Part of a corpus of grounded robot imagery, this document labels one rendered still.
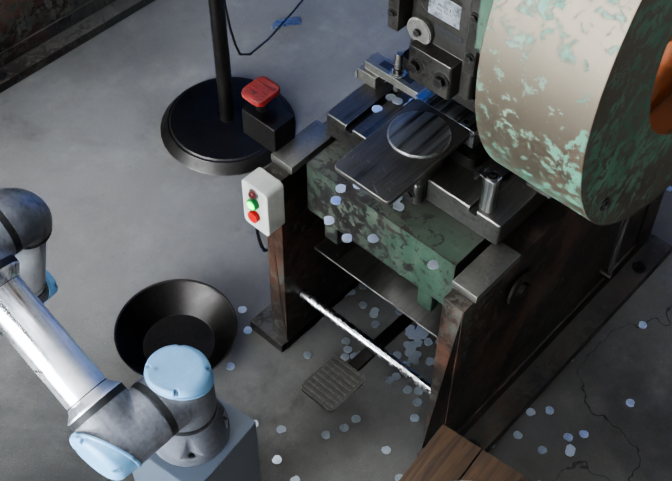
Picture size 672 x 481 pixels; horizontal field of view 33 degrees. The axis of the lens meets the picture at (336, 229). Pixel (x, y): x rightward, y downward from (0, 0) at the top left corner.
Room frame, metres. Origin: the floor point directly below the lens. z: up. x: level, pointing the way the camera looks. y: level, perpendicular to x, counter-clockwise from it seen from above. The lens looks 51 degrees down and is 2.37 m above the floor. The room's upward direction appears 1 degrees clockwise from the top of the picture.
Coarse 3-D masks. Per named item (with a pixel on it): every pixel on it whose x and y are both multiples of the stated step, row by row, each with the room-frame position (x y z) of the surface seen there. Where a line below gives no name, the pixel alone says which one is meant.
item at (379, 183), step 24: (408, 120) 1.56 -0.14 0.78; (432, 120) 1.56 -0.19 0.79; (360, 144) 1.50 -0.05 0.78; (384, 144) 1.50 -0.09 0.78; (408, 144) 1.49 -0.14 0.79; (432, 144) 1.49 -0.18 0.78; (456, 144) 1.50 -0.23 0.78; (336, 168) 1.44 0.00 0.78; (360, 168) 1.44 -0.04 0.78; (384, 168) 1.44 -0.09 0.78; (408, 168) 1.44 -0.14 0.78; (432, 168) 1.44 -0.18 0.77; (384, 192) 1.38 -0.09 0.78; (408, 192) 1.46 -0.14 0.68
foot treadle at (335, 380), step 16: (400, 320) 1.53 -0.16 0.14; (384, 336) 1.48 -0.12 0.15; (368, 352) 1.43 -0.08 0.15; (320, 368) 1.38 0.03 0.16; (336, 368) 1.38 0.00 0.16; (352, 368) 1.38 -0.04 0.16; (304, 384) 1.34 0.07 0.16; (320, 384) 1.34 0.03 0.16; (336, 384) 1.34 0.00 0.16; (352, 384) 1.34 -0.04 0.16; (320, 400) 1.30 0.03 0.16; (336, 400) 1.30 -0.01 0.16
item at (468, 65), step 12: (396, 0) 1.58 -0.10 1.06; (408, 0) 1.60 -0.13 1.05; (396, 12) 1.58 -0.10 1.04; (408, 12) 1.60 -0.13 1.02; (396, 24) 1.58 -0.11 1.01; (468, 24) 1.48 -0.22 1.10; (468, 36) 1.48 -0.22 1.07; (468, 48) 1.47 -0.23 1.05; (468, 60) 1.46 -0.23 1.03; (468, 72) 1.47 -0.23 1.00
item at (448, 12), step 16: (416, 0) 1.60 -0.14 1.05; (432, 0) 1.57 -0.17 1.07; (448, 0) 1.55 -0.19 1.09; (464, 0) 1.53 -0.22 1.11; (416, 16) 1.59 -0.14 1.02; (432, 16) 1.57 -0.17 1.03; (448, 16) 1.55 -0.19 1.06; (464, 16) 1.53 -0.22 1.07; (416, 32) 1.57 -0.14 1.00; (432, 32) 1.57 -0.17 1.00; (448, 32) 1.55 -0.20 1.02; (464, 32) 1.52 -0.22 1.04; (416, 48) 1.56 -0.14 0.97; (432, 48) 1.55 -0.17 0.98; (448, 48) 1.54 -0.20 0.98; (464, 48) 1.52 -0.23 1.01; (416, 64) 1.54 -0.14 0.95; (432, 64) 1.53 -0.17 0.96; (448, 64) 1.51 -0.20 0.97; (416, 80) 1.55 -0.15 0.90; (432, 80) 1.53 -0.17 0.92; (448, 80) 1.50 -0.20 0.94; (464, 80) 1.52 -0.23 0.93; (448, 96) 1.50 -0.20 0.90; (464, 96) 1.51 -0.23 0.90
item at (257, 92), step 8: (256, 80) 1.69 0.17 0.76; (264, 80) 1.69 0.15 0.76; (248, 88) 1.67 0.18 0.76; (256, 88) 1.67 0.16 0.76; (264, 88) 1.67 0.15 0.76; (272, 88) 1.67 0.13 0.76; (248, 96) 1.65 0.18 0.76; (256, 96) 1.65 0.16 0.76; (264, 96) 1.65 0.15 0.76; (272, 96) 1.65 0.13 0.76; (256, 104) 1.63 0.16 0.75; (264, 104) 1.63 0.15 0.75
